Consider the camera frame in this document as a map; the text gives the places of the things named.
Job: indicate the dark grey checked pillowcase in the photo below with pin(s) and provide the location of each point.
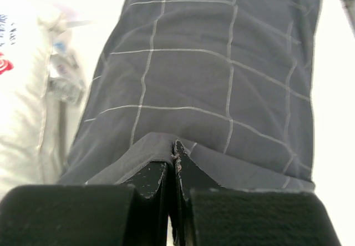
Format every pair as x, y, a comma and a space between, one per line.
228, 79

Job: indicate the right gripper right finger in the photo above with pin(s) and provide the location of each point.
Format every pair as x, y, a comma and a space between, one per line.
188, 178

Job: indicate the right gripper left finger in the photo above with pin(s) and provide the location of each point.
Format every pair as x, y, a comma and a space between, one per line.
142, 214

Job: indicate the white bare pillow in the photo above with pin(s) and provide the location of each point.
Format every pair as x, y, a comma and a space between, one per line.
38, 73

